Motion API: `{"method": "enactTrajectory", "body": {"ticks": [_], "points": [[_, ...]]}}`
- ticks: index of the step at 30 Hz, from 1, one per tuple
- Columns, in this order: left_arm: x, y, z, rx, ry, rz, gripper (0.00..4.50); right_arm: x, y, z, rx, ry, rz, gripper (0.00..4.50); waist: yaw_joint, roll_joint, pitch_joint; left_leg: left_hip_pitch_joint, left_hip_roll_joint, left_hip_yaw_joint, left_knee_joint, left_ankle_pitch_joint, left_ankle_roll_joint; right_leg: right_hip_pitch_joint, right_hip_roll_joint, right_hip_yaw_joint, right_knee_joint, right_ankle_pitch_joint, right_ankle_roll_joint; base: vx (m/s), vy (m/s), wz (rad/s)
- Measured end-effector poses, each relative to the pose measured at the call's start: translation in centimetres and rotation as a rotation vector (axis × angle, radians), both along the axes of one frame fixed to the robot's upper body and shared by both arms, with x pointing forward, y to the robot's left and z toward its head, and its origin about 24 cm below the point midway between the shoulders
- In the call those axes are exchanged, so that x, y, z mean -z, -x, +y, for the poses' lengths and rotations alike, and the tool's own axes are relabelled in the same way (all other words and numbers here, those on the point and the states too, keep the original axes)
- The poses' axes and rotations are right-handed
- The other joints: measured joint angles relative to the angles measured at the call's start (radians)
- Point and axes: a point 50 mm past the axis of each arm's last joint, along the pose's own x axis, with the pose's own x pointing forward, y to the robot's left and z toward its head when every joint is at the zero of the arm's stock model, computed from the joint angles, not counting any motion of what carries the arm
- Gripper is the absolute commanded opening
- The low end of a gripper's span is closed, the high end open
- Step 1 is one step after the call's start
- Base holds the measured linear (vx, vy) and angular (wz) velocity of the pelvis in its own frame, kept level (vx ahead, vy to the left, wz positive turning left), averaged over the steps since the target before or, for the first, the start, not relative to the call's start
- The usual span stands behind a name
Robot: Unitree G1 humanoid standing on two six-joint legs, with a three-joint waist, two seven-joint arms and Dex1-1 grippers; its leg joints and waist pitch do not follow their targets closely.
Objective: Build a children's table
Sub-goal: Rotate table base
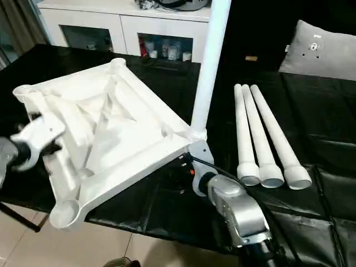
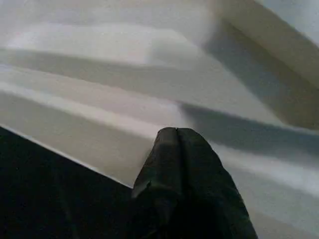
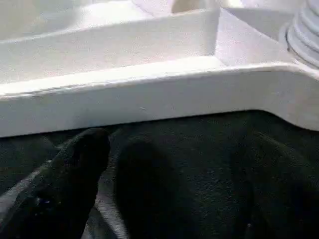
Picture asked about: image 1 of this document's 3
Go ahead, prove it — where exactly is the grey cushion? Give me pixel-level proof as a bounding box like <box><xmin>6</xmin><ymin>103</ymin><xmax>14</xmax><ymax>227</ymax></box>
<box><xmin>279</xmin><ymin>19</ymin><xmax>356</xmax><ymax>81</ymax></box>

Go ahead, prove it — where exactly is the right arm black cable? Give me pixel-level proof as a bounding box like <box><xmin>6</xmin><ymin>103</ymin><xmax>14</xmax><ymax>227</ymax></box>
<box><xmin>191</xmin><ymin>156</ymin><xmax>281</xmax><ymax>254</ymax></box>

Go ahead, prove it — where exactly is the white plastic table leg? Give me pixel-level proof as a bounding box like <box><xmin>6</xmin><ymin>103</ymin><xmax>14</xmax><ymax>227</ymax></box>
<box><xmin>188</xmin><ymin>0</ymin><xmax>233</xmax><ymax>143</ymax></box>
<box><xmin>241</xmin><ymin>84</ymin><xmax>285</xmax><ymax>189</ymax></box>
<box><xmin>250</xmin><ymin>85</ymin><xmax>313</xmax><ymax>191</ymax></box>
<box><xmin>233</xmin><ymin>83</ymin><xmax>261</xmax><ymax>186</ymax></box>

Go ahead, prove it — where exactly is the black metal furniture leg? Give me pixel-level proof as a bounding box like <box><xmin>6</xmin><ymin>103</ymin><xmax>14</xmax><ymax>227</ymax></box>
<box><xmin>0</xmin><ymin>201</ymin><xmax>42</xmax><ymax>233</ymax></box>

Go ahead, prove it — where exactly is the white plastic table top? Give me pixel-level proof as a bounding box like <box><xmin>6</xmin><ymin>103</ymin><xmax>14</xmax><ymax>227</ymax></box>
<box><xmin>13</xmin><ymin>57</ymin><xmax>208</xmax><ymax>232</ymax></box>

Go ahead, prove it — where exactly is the black mat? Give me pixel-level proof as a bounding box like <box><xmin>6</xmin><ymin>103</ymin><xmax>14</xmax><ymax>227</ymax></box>
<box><xmin>0</xmin><ymin>43</ymin><xmax>356</xmax><ymax>267</ymax></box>

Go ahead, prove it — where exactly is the white cabinet with glass doors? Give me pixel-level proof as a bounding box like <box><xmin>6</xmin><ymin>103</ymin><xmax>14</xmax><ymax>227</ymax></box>
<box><xmin>37</xmin><ymin>0</ymin><xmax>211</xmax><ymax>63</ymax></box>

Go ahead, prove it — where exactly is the beige curtain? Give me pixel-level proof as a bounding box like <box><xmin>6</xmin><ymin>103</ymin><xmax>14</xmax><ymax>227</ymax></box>
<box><xmin>0</xmin><ymin>0</ymin><xmax>50</xmax><ymax>72</ymax></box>

